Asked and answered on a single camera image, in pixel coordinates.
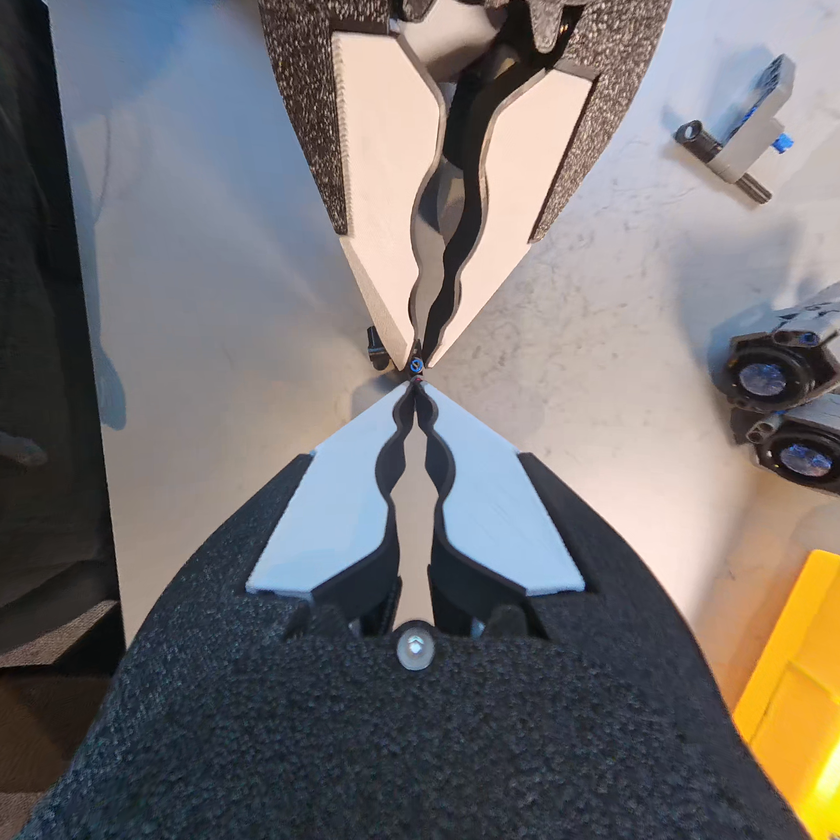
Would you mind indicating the grey beam with black axle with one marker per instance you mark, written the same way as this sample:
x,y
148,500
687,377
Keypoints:
x,y
748,138

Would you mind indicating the black connector with blue pins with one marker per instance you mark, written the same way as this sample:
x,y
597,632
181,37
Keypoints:
x,y
377,348

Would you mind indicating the grey twin engine toy assembly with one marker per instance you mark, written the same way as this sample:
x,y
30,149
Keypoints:
x,y
787,394

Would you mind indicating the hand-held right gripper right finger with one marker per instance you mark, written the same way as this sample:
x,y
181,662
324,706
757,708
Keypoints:
x,y
505,518

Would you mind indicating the grey desk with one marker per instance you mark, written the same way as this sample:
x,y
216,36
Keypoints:
x,y
229,262

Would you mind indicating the large yellow storage bin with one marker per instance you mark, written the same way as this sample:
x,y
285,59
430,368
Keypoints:
x,y
800,689

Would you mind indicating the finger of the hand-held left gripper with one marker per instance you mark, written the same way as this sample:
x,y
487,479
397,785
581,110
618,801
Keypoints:
x,y
380,164
525,170

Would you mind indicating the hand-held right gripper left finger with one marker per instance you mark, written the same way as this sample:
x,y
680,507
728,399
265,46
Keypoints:
x,y
328,518

